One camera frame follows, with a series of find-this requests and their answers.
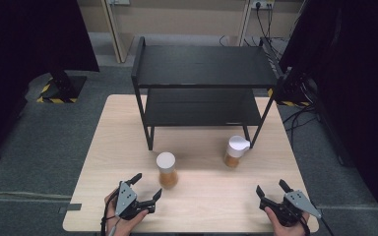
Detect dark curtain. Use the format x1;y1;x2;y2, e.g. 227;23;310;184
0;0;100;169
278;0;378;232

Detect person's right hand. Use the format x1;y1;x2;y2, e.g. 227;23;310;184
264;206;311;236

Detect dark floor tape strip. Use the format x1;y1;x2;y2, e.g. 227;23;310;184
58;203;83;214

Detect seasoning jar spouted white lid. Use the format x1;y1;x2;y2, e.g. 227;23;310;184
222;135;252;169

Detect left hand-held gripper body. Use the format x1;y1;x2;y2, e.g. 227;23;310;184
114;181;158;221

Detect black plugged wall cables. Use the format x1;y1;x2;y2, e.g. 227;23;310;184
219;2;288;55

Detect left hand-held gripper cable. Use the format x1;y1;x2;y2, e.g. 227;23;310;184
99;193;121;236

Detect black floor cables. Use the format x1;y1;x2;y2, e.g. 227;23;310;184
282;103;321;148

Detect black stand base hazard tape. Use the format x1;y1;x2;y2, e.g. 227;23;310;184
36;69;89;104
268;67;312;108

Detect white wall power socket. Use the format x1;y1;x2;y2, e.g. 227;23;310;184
250;0;276;10

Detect black power strip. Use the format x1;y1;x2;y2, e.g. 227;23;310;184
259;36;285;79

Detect person's left hand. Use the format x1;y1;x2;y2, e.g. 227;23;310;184
103;191;150;236

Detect seasoning jar round white lid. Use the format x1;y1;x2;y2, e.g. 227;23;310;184
156;151;179;190

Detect white frame post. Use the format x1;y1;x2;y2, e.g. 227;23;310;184
237;0;254;47
100;0;130;64

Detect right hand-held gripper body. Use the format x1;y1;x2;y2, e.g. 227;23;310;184
259;190;323;227

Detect black two-tier metal shelf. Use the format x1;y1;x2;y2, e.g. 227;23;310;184
131;35;280;151

